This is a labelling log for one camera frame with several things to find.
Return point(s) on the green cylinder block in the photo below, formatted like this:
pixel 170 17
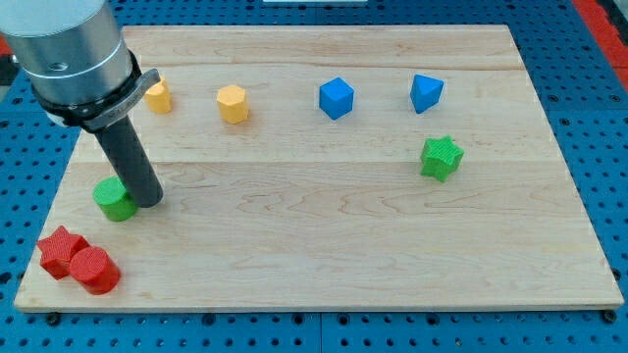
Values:
pixel 113 199

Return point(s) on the red cylinder block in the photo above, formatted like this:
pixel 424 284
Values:
pixel 94 270

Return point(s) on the yellow block behind arm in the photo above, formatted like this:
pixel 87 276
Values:
pixel 158 97

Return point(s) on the blue triangle block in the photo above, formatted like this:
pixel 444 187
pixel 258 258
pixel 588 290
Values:
pixel 425 92

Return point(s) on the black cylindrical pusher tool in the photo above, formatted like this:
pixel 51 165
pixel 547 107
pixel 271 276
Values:
pixel 126 154

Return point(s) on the yellow hexagon block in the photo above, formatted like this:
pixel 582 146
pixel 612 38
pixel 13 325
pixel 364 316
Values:
pixel 232 104

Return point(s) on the green star block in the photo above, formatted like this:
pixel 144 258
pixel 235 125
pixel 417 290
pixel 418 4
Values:
pixel 440 158

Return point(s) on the blue cube block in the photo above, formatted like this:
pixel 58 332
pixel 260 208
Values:
pixel 336 98

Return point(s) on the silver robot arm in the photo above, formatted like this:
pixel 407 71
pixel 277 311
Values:
pixel 78 63

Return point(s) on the wooden board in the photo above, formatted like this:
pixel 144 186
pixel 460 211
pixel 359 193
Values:
pixel 293 211

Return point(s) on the red star block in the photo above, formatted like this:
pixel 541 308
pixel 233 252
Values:
pixel 58 250

